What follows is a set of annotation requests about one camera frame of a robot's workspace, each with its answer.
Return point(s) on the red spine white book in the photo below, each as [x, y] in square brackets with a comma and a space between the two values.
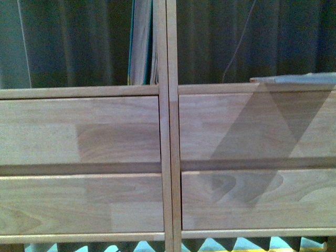
[309, 78]

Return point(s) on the right wooden shelf unit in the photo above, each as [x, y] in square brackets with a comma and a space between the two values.
[193, 239]

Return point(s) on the wooden shelf unit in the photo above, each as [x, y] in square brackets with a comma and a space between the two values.
[124, 241]
[193, 239]

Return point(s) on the left wooden shelf unit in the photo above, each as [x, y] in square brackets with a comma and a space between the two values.
[124, 241]

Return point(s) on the upper left wooden drawer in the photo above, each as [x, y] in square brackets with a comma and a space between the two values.
[80, 131]

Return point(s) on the wooden drawer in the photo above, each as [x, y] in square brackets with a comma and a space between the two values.
[257, 199]
[81, 204]
[80, 131]
[251, 126]

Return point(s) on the green hardcover book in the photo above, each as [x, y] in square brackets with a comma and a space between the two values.
[140, 51]

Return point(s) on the lower right wooden drawer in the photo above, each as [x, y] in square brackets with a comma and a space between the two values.
[257, 199]

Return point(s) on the lower left wooden drawer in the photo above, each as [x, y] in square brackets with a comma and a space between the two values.
[81, 204]

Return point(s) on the upper right wooden drawer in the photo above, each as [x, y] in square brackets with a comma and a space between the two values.
[251, 126]

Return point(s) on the dark green curtain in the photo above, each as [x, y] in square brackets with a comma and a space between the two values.
[86, 43]

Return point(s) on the thin book beside post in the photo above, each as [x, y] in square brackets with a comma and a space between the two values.
[154, 67]

